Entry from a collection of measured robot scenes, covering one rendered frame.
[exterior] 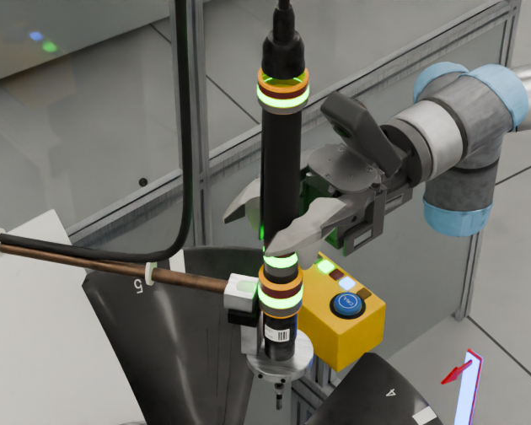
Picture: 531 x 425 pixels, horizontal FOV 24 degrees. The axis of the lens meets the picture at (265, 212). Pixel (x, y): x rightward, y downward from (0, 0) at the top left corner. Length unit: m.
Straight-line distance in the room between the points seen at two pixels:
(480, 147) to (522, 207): 2.39
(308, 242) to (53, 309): 0.56
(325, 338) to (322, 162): 0.71
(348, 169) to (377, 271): 1.67
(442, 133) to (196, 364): 0.40
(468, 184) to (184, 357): 0.38
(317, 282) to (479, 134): 0.68
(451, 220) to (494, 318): 1.99
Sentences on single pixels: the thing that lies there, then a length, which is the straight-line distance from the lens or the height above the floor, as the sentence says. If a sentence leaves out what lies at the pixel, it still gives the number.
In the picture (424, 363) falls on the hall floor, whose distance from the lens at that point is 3.21.
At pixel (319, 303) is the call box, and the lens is 1.87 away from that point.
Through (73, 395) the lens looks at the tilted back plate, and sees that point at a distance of 1.61.
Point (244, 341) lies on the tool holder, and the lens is 1.26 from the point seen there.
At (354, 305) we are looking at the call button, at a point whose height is 1.08.
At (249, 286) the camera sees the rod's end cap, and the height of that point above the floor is 1.55.
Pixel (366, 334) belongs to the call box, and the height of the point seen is 1.03.
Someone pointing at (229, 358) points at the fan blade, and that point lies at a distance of 1.41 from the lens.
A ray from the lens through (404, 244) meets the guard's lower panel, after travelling 2.87.
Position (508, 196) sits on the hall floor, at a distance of 3.70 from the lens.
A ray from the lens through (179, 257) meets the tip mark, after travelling 1.41.
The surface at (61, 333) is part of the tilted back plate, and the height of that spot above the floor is 1.25.
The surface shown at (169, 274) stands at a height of 1.55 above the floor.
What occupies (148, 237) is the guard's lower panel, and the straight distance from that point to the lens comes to 2.20.
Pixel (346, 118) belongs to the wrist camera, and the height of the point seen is 1.74.
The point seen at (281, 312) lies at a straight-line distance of 1.21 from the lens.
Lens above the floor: 2.44
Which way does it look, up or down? 43 degrees down
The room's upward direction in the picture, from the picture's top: straight up
